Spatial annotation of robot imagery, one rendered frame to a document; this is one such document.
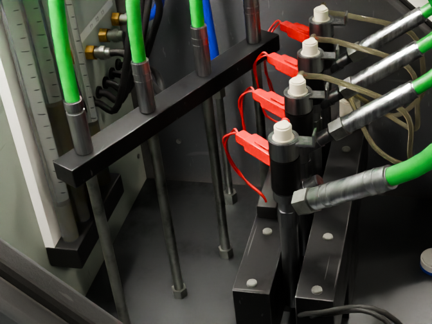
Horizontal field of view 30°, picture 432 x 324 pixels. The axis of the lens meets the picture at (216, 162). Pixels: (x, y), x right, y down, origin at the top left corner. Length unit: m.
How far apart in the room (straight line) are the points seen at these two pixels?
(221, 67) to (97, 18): 0.19
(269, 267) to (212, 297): 0.20
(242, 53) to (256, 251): 0.24
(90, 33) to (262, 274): 0.37
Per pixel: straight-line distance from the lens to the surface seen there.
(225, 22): 1.04
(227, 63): 0.92
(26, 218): 0.88
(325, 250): 0.83
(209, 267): 1.05
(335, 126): 0.80
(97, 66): 1.02
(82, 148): 0.79
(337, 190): 0.61
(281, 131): 0.72
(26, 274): 0.44
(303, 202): 0.63
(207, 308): 0.99
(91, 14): 1.00
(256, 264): 0.82
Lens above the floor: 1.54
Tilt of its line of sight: 35 degrees down
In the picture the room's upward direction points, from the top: 7 degrees counter-clockwise
